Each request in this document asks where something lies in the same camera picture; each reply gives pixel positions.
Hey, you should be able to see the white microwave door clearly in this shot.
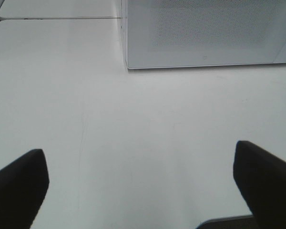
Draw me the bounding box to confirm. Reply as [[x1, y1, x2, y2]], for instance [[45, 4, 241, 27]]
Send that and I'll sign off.
[[121, 0, 286, 69]]

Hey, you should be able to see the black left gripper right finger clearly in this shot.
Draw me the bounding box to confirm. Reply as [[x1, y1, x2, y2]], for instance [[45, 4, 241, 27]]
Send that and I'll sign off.
[[233, 141, 286, 229]]

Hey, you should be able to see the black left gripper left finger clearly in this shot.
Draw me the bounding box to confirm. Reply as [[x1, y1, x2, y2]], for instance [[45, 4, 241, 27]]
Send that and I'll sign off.
[[0, 149, 50, 229]]

